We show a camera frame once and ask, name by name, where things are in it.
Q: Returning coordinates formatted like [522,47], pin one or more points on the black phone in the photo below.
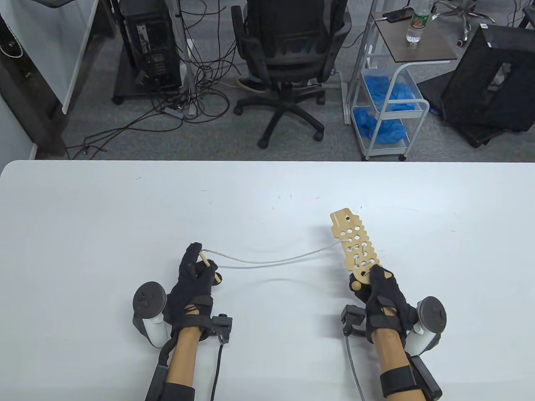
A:
[399,15]

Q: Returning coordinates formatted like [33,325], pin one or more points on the black computer tower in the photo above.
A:
[152,41]

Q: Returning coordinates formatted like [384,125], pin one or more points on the blue gloves pile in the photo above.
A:
[397,94]
[380,125]

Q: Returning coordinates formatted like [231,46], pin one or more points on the person's left hand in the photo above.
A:
[188,292]

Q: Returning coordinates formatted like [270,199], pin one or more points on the black office chair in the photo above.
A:
[288,54]

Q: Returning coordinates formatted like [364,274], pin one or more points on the grey white left hand controller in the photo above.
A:
[148,298]

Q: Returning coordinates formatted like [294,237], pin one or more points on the grey white right hand controller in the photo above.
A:
[432,313]

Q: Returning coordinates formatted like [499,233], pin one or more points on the silver metal pole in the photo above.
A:
[187,62]

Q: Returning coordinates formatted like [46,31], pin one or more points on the wooden crocodile lacing toy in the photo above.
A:
[340,219]

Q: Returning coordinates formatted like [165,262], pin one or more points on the white board panel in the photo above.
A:
[50,41]

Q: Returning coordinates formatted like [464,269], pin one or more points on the person's right hand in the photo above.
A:
[386,300]

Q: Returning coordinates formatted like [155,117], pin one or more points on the black flat stand base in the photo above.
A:
[480,135]

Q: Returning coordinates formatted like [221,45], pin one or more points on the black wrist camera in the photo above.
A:
[353,317]
[221,326]

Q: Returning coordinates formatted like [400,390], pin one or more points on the person's right forearm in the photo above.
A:
[388,351]

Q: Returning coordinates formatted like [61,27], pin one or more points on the grey power strip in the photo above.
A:
[172,112]

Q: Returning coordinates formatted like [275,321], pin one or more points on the black left forearm box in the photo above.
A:
[156,384]

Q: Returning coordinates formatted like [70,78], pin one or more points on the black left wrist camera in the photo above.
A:
[221,326]

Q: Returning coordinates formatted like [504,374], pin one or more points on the clear plastic water bottle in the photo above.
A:
[416,25]

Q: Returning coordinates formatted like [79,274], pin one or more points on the black right forearm box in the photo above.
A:
[426,382]

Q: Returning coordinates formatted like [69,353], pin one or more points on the chrome chair base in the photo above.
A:
[463,23]

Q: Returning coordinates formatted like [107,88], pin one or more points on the brown side table top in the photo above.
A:
[426,50]

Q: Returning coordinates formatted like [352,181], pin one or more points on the grey white hand controller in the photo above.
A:
[148,298]
[432,313]

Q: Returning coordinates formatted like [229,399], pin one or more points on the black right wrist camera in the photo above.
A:
[353,317]

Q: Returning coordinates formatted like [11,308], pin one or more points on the black mesh box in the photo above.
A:
[472,83]

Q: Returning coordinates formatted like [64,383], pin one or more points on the person's left forearm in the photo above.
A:
[182,355]

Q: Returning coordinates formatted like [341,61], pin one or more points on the black wheeled platform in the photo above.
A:
[125,90]

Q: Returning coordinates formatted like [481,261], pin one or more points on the white rolling cart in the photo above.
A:
[424,104]

